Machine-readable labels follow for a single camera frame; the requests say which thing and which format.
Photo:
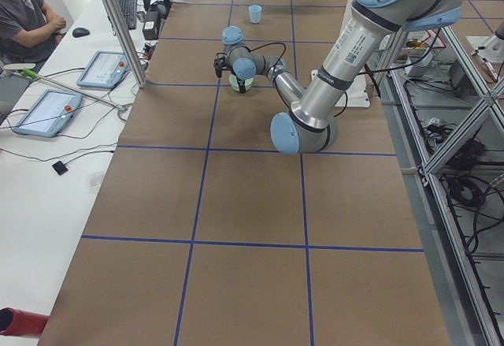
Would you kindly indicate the person in grey shirt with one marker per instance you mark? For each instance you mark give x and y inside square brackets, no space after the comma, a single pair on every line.
[30,31]

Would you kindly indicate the aluminium frame post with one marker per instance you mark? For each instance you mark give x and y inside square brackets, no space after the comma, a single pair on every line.
[115,15]

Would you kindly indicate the far teach pendant tablet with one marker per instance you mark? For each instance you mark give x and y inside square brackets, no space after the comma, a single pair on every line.
[104,71]

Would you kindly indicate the light blue plastic cup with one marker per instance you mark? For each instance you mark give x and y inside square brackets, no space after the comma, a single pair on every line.
[255,12]

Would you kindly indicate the aluminium side frame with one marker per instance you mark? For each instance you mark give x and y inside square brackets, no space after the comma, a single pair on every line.
[451,119]

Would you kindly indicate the near teach pendant tablet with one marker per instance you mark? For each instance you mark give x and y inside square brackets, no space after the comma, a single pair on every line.
[49,114]

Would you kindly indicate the teach pendant tablet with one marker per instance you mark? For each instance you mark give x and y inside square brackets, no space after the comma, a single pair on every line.
[104,71]
[49,114]

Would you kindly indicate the black power adapter box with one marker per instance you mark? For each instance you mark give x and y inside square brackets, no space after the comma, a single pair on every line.
[151,25]

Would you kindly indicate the black keyboard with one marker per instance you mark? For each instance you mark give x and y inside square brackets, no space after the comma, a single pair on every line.
[128,9]

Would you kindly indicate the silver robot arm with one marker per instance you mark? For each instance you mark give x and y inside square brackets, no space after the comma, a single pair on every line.
[309,124]

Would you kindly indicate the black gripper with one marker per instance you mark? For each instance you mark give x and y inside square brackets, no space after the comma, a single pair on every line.
[241,84]

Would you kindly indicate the black computer mouse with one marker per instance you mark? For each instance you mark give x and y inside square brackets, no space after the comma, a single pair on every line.
[80,32]

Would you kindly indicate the red cylinder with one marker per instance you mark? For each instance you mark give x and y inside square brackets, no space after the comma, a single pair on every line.
[18,323]

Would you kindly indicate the small black square device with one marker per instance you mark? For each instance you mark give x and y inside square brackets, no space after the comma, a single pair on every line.
[60,168]

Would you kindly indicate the light green ceramic bowl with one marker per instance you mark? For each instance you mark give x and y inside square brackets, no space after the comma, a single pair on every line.
[249,83]

